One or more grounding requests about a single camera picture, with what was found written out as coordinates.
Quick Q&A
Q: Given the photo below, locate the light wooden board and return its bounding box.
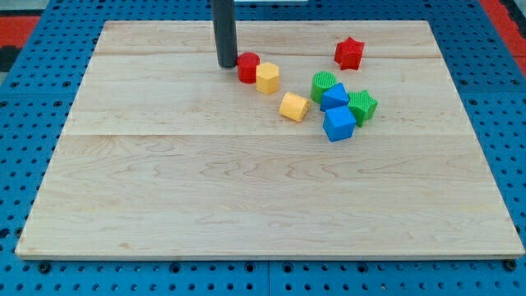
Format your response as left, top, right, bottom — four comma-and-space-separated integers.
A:
16, 21, 524, 261

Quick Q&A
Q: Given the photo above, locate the red cylinder block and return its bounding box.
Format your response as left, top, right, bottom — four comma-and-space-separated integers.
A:
237, 52, 260, 84

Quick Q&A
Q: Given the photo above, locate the blue triangle block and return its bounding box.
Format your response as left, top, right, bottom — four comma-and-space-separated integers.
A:
320, 83, 349, 112

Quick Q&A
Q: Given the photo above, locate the green star block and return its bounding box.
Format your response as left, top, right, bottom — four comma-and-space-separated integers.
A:
347, 90, 378, 127

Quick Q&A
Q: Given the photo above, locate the yellow hexagon block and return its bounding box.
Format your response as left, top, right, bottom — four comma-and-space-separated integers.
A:
256, 62, 279, 95

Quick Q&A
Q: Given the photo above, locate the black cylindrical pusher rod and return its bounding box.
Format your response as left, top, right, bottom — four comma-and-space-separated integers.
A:
210, 0, 238, 68

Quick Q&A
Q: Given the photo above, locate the red star block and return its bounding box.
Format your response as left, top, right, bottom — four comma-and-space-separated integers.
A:
334, 37, 365, 70

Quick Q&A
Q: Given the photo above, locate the green cylinder block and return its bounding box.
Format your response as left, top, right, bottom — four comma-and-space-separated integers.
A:
310, 71, 338, 104

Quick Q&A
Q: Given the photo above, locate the blue cube block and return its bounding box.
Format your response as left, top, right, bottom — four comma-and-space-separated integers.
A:
322, 106, 357, 142

